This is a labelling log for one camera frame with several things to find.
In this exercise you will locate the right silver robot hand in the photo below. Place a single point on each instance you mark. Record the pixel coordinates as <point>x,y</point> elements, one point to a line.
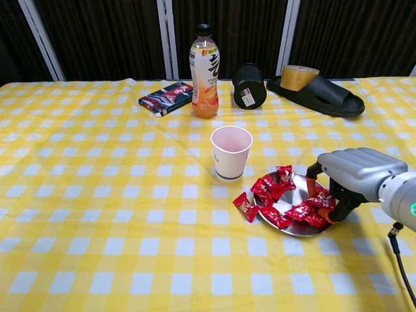
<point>360,172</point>

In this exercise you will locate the red candy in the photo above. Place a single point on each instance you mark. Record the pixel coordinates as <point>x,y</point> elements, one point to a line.
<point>281,191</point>
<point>262,198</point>
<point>275,217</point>
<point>321,199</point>
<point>299,211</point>
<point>246,206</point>
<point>313,219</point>
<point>264,186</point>
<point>284,174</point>

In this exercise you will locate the white paper cup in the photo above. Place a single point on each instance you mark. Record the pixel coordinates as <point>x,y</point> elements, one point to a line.
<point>230,161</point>

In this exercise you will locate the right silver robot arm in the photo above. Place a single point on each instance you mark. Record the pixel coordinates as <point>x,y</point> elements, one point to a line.
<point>401,191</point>

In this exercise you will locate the silver metal plate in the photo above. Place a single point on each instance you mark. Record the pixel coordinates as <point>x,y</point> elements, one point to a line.
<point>292,191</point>

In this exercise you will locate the black rubber slipper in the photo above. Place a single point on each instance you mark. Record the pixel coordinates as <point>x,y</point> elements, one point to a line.
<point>328,94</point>

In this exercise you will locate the yellow tape roll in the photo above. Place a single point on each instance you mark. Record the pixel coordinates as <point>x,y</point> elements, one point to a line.
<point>297,79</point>

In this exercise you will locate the black mesh pen holder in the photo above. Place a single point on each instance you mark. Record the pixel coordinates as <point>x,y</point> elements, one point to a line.
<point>248,94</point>

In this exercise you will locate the dark pleated curtain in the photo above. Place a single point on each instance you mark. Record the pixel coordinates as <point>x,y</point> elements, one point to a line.
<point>13,39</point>
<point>104,35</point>
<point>357,32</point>
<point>234,29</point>

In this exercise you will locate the orange juice bottle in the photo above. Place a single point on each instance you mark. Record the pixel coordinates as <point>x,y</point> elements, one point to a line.
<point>204,81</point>

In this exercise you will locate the dark blue printed box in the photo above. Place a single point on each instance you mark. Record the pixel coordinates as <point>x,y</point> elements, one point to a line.
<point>165,97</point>

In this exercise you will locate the white metal frame post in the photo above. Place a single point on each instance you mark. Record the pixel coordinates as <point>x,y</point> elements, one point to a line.
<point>287,38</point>
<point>41,40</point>
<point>168,40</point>
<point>413,71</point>

